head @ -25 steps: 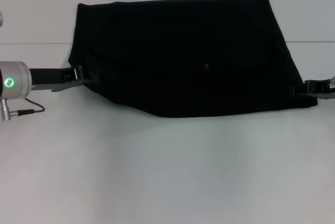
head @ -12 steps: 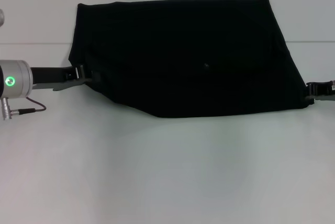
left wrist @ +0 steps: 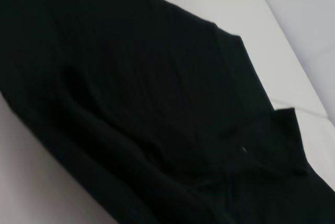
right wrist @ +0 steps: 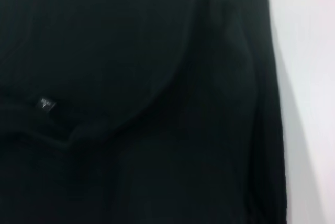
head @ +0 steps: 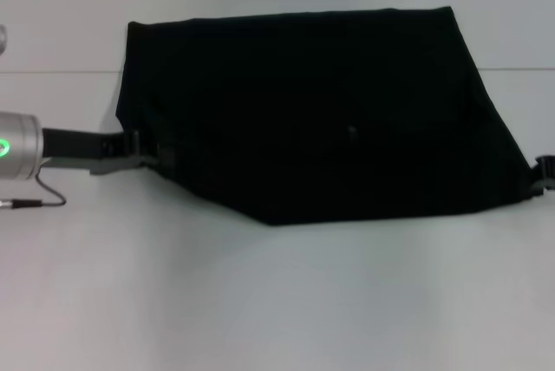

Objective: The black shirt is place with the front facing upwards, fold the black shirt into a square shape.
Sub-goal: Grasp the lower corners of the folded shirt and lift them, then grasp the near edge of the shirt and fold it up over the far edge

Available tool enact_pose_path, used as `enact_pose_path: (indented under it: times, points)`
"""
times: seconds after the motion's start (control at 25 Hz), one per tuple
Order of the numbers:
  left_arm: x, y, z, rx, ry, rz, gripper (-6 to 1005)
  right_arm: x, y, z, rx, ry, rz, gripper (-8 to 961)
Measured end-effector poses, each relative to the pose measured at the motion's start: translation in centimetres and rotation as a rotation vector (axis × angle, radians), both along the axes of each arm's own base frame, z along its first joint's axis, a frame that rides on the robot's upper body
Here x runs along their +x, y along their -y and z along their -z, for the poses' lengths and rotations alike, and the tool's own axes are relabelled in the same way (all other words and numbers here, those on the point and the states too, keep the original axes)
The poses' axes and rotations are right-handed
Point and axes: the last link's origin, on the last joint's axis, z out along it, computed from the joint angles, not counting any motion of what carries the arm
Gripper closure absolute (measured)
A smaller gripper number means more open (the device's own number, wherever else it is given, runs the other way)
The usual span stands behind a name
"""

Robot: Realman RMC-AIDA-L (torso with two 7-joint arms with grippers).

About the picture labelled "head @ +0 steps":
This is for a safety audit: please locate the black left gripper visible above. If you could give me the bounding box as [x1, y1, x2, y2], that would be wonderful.
[39, 127, 175, 176]

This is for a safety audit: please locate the black shirt with FREE print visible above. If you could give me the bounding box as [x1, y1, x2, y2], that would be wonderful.
[114, 5, 539, 227]

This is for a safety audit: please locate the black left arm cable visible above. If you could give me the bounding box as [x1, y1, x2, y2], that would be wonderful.
[0, 173, 68, 210]

